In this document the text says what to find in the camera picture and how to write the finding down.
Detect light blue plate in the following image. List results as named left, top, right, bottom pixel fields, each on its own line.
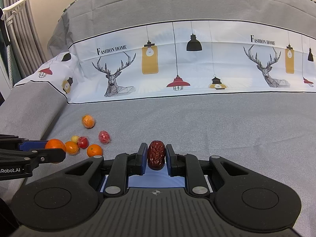
left=99, top=167, right=213, bottom=193

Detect dark red date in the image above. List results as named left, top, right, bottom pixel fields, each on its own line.
left=147, top=141, right=166, bottom=171

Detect small yellow fruit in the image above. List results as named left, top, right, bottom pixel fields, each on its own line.
left=71, top=135, right=79, bottom=143

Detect red cherry tomato fruit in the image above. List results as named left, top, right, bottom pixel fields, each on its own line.
left=77, top=136, right=89, bottom=149

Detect large orange tangerine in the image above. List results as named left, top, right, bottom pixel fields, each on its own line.
left=86, top=144, right=103, bottom=157

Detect small orange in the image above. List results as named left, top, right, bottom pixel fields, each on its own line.
left=81, top=115, right=95, bottom=129

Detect grey curtain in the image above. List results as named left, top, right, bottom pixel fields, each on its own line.
left=3, top=0, right=47, bottom=78

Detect grey printed sofa cover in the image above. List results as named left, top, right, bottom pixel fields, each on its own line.
left=1, top=0, right=315, bottom=236

